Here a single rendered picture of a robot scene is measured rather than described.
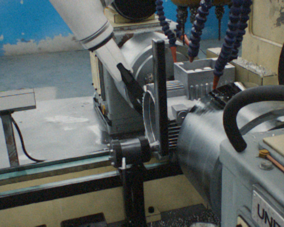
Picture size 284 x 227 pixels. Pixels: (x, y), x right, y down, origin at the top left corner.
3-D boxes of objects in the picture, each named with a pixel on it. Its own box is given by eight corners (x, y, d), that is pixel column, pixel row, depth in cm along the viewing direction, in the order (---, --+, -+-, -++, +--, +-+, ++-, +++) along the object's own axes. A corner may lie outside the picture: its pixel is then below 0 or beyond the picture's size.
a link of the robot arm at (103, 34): (75, 36, 107) (83, 46, 108) (81, 43, 99) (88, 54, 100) (103, 16, 107) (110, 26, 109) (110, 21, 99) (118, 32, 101)
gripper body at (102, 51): (82, 42, 108) (107, 76, 113) (88, 50, 99) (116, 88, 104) (106, 24, 109) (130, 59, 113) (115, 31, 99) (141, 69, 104)
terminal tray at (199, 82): (217, 83, 116) (217, 56, 113) (235, 95, 106) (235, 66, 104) (173, 89, 113) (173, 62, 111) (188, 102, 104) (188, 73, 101)
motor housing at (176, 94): (210, 130, 125) (210, 66, 118) (241, 159, 108) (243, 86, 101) (143, 141, 121) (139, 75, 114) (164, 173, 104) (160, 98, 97)
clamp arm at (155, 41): (167, 149, 99) (163, 37, 89) (172, 155, 96) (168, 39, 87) (153, 152, 98) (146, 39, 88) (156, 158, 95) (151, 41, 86)
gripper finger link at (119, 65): (108, 55, 104) (113, 63, 109) (127, 79, 102) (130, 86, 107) (112, 52, 104) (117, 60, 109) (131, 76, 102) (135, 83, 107)
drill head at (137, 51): (170, 87, 166) (168, 20, 157) (210, 120, 133) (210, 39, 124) (106, 96, 160) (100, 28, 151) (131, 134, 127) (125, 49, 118)
